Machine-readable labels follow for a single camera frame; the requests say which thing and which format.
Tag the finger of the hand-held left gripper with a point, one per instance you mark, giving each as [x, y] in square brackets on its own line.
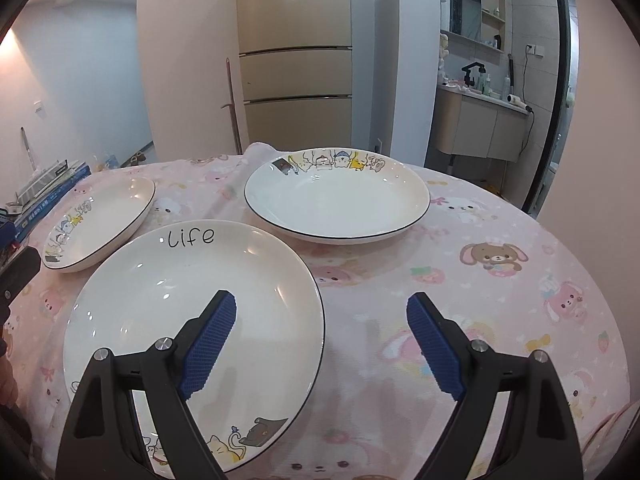
[20, 272]

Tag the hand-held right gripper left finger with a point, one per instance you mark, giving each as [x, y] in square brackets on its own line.
[210, 345]

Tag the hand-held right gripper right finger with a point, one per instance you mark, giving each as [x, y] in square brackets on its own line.
[432, 345]

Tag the white plate with black lettering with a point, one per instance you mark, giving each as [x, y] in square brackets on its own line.
[150, 285]

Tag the white cartoon rim plate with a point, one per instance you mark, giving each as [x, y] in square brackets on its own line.
[335, 200]
[110, 220]

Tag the person's left hand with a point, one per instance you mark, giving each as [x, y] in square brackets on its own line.
[7, 385]

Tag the pile of small items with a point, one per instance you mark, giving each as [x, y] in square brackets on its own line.
[10, 232]

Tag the pink printed tablecloth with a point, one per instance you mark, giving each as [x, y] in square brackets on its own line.
[450, 300]

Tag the white long box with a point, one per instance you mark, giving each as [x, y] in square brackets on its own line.
[45, 180]

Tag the white rod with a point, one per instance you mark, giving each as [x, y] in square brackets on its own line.
[27, 150]

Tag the beige vanity cabinet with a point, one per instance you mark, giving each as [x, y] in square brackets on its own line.
[475, 125]

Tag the white hair dryer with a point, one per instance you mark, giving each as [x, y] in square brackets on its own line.
[515, 101]

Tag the toiletry bottle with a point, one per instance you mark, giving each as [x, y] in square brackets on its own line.
[487, 85]

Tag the black faucet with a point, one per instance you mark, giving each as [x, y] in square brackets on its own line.
[470, 72]

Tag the black hanging brush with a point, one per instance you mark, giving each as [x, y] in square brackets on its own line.
[511, 72]

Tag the beige refrigerator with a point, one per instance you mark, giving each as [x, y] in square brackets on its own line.
[295, 70]

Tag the white plush figure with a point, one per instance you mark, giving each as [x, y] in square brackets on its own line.
[444, 55]

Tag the bathroom mirror cabinet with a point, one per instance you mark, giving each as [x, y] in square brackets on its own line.
[467, 7]

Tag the wall light switch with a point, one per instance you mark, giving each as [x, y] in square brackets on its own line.
[40, 110]

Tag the black door frame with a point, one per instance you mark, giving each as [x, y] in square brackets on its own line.
[560, 110]

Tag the wall socket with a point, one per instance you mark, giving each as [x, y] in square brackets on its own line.
[534, 49]

